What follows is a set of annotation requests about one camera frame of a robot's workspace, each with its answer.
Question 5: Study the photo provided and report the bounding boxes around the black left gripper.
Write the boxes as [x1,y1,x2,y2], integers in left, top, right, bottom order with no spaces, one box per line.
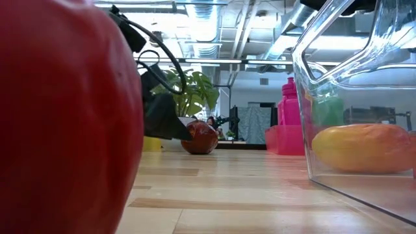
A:
[140,62,193,142]

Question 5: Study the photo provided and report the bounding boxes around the shiny red toy fruit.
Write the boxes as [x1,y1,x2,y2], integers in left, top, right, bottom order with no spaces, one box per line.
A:
[181,119,219,155]

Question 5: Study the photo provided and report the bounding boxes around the artificial green potted plant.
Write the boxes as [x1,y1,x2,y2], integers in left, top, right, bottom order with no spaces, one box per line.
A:
[151,68,221,152]

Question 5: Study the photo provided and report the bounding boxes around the pink plastic bottle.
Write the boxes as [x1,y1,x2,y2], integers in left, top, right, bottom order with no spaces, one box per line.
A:
[277,77,305,127]

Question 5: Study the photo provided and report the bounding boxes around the green plastic bottle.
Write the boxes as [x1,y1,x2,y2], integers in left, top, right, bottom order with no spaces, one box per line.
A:
[311,97,345,127]

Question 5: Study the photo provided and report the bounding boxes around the red orange toy fruit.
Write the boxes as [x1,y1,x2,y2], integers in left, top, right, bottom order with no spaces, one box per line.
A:
[311,123,413,174]

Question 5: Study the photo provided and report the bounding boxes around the clear plastic tray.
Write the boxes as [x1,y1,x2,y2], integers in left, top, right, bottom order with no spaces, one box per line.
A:
[291,0,416,227]

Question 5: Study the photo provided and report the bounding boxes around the yellow translucent plastic tray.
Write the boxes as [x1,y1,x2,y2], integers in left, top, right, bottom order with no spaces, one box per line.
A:
[142,136,163,152]

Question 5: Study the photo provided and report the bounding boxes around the person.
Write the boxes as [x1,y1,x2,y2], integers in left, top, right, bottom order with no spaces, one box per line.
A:
[207,116,226,140]

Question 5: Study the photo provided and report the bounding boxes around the black monitor on stand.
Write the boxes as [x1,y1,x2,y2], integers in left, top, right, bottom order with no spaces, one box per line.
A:
[229,105,240,140]

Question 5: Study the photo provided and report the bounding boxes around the long ceiling light strip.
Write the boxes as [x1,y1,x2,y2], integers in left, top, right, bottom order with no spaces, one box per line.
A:
[135,57,293,65]

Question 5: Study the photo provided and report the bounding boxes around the dark background desk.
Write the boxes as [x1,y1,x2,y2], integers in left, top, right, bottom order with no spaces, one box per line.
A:
[216,140,267,150]

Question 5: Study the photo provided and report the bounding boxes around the black ceiling fixture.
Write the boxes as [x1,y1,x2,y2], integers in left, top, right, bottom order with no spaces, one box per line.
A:
[149,31,164,48]

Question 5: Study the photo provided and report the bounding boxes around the grey patterned partition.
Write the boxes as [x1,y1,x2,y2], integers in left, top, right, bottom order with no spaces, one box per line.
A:
[239,106,272,144]

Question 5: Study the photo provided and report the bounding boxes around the red toy tomato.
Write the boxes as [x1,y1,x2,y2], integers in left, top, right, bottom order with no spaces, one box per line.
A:
[0,0,144,234]

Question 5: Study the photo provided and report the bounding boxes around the red translucent plastic tray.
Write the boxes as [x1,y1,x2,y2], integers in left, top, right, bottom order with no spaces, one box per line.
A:
[265,125,313,156]

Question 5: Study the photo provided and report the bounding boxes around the black background equipment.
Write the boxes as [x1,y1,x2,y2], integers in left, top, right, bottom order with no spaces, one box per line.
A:
[344,105,413,131]

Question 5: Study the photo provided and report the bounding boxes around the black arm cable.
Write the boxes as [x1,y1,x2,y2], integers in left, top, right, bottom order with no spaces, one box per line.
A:
[123,18,188,96]

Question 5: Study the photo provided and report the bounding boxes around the silver diagonal ceiling duct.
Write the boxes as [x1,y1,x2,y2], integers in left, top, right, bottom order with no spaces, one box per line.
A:
[263,0,326,61]

